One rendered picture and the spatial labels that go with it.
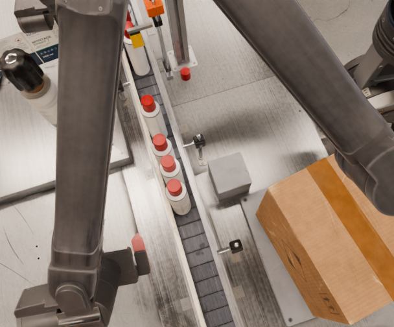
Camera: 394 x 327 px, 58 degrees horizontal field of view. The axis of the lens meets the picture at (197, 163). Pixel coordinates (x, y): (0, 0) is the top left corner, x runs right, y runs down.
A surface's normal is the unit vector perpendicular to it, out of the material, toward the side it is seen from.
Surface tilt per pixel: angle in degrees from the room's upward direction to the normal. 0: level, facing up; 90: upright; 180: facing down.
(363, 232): 0
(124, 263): 39
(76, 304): 51
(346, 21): 0
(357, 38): 0
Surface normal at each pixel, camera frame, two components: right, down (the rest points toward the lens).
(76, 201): 0.03, 0.49
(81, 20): -0.01, 0.66
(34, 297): -0.22, -0.84
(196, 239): -0.05, -0.34
